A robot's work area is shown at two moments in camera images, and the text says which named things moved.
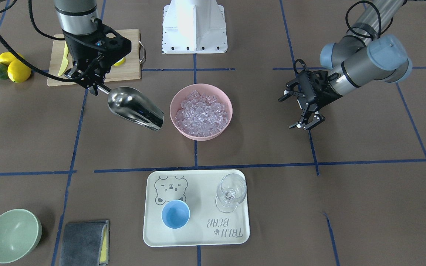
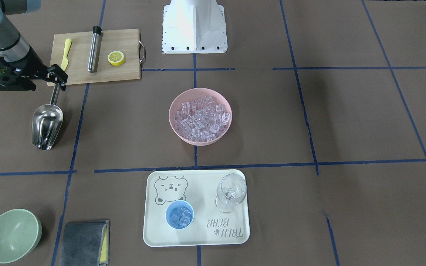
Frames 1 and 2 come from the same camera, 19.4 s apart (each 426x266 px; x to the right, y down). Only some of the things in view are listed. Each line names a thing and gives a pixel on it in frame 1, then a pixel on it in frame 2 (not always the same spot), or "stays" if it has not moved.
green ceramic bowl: (12, 235) stays
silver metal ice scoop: (132, 103) to (47, 123)
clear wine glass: (231, 191) stays
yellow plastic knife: (65, 62) stays
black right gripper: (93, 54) to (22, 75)
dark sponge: (86, 244) stays
